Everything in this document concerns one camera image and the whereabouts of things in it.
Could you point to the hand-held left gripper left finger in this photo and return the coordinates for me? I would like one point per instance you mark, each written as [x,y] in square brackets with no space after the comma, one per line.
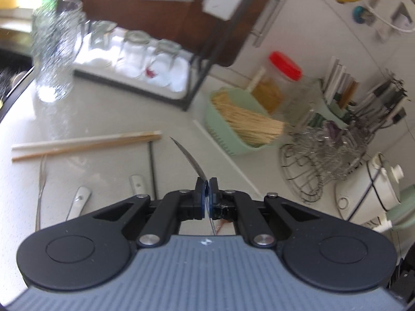
[201,197]

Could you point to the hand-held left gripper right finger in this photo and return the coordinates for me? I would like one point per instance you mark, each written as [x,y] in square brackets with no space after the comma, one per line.
[214,197]

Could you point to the metal table knife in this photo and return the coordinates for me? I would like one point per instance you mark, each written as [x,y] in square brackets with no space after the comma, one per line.
[194,167]

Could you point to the large metal spoon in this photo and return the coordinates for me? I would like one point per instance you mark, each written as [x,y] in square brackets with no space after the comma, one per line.
[136,186]

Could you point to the wooden chopstick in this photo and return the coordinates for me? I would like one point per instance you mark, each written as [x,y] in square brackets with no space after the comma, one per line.
[81,149]

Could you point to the black chopstick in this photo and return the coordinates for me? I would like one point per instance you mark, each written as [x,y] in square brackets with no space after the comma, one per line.
[151,168]

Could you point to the green plastic basket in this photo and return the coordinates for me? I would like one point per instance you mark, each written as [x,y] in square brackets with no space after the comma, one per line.
[223,132]

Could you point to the bundle of bamboo skewers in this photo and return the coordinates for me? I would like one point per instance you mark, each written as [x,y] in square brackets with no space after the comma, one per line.
[249,123]

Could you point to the red-lidded plastic jar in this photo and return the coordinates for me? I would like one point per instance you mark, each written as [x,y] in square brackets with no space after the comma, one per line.
[278,81]

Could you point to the purple glass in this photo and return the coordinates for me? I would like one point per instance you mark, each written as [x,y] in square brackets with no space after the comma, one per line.
[332,129]

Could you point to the clear drinking glass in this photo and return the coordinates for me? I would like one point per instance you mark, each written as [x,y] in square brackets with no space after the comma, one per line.
[100,34]
[165,58]
[134,50]

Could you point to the white kitchen appliance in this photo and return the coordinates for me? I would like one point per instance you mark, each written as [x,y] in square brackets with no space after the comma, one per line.
[360,194]

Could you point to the green utensil holder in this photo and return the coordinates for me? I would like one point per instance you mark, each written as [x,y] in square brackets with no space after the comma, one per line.
[334,107]

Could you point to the thin metal fork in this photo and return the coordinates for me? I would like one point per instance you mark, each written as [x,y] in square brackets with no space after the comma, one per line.
[41,184]

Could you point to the white drip tray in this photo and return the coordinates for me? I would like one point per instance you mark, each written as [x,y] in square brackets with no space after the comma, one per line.
[107,63]

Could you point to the bundle of upright chopsticks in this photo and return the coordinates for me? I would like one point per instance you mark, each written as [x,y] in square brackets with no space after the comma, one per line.
[338,77]

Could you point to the brown cutting board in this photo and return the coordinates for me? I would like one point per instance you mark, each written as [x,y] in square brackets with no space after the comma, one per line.
[181,22]

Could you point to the pale green container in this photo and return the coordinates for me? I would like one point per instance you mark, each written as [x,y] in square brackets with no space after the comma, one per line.
[403,210]

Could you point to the row of hanging kitchen tools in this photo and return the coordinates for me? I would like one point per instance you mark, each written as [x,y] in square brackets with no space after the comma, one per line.
[382,97]

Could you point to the tall textured glass pitcher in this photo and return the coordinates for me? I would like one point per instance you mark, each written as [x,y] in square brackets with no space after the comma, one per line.
[55,55]

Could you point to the black dish rack frame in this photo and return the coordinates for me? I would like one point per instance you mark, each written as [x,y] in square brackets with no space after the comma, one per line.
[201,81]

